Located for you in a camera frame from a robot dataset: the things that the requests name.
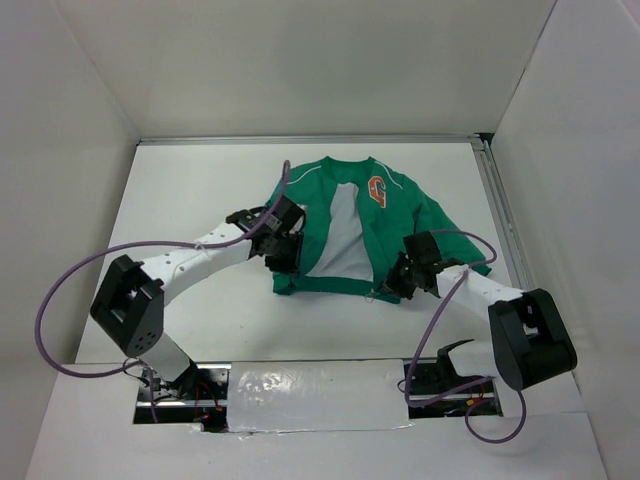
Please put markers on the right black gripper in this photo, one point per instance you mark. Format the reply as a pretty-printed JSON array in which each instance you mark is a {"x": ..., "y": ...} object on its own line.
[{"x": 393, "y": 284}]

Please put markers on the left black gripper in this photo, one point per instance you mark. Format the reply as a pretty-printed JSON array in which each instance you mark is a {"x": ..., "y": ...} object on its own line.
[{"x": 292, "y": 263}]

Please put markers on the green jacket with white lettering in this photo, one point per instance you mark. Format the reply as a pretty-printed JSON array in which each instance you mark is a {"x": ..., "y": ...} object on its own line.
[{"x": 357, "y": 216}]

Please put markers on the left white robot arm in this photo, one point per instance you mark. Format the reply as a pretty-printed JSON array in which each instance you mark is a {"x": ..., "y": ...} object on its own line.
[{"x": 130, "y": 301}]

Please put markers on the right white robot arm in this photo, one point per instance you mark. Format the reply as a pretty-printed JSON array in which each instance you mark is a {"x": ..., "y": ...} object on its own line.
[{"x": 529, "y": 342}]

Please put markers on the silver tape patch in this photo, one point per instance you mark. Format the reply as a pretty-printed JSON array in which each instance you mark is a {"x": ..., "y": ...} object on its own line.
[{"x": 325, "y": 396}]

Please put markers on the aluminium frame rail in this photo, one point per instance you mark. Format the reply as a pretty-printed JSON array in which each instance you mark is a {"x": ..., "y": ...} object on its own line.
[{"x": 177, "y": 191}]

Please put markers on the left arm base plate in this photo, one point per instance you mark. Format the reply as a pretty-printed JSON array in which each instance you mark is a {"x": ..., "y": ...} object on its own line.
[{"x": 203, "y": 405}]

